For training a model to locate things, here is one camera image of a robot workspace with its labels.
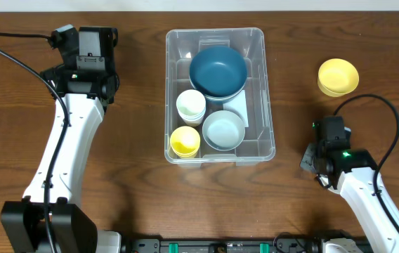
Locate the white small bowl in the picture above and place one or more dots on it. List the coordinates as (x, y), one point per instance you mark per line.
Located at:
(325, 183)

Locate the light blue cup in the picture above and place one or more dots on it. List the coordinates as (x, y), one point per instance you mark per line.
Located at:
(191, 118)

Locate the yellow small bowl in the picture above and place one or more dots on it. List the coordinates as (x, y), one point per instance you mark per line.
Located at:
(337, 77)

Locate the grey small bowl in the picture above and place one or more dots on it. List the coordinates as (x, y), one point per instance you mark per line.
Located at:
(223, 130)

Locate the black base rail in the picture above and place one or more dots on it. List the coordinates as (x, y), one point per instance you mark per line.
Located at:
(285, 243)

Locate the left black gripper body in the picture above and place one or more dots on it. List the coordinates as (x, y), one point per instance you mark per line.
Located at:
(89, 34)

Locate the clear plastic storage bin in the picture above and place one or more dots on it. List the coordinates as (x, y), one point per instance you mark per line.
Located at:
(259, 141)

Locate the cream white cup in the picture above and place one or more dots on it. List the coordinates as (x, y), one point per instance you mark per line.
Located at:
(190, 102)

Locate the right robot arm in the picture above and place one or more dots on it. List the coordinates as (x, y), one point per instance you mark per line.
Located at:
(351, 174)

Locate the pink cup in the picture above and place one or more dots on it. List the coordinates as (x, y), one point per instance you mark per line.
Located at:
(193, 122)

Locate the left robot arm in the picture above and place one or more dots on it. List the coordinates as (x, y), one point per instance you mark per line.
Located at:
(49, 218)

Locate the yellow cup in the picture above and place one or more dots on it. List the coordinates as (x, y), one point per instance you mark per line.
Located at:
(185, 139)
(189, 155)

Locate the dark blue bowl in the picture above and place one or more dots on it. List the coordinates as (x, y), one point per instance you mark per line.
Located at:
(203, 98)
(219, 72)

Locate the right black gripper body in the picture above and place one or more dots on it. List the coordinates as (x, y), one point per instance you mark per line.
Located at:
(307, 160)

